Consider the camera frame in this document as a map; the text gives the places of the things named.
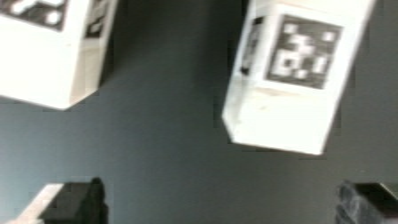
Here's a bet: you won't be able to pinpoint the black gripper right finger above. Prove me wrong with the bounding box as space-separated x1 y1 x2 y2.
334 181 398 224

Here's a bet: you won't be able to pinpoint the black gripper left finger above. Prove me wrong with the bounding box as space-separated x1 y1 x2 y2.
16 177 112 224

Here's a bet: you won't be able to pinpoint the white leg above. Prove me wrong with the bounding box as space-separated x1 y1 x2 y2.
0 0 119 110
222 0 377 155

